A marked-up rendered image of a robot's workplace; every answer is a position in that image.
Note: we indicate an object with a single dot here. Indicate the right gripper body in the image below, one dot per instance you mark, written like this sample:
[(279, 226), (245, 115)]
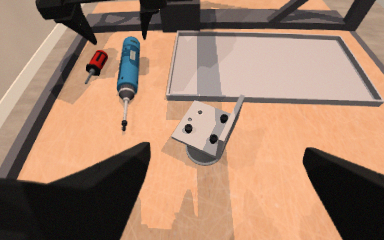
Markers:
[(56, 9)]

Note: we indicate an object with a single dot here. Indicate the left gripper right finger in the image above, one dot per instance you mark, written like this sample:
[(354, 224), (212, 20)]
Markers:
[(352, 195)]

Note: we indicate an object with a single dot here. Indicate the blue electric screwdriver barrel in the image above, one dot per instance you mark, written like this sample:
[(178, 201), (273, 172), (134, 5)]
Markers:
[(128, 75)]

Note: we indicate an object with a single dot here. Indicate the black socket-head screw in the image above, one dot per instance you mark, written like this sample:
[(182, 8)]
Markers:
[(188, 128), (223, 118), (124, 124), (213, 138)]

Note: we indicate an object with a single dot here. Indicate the black metal overhead frame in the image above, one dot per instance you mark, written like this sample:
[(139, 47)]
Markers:
[(353, 18)]

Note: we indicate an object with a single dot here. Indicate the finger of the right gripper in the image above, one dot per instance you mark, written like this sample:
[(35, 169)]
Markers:
[(78, 23), (145, 17)]

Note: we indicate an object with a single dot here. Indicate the grey cylinder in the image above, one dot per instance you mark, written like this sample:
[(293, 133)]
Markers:
[(199, 157)]

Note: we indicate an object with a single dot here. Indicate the red-handled screwdriver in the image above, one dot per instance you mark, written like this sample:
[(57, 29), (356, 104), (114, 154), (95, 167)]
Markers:
[(96, 64)]

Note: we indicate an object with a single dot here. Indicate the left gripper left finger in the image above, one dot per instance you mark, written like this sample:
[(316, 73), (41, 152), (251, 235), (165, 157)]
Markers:
[(94, 203)]

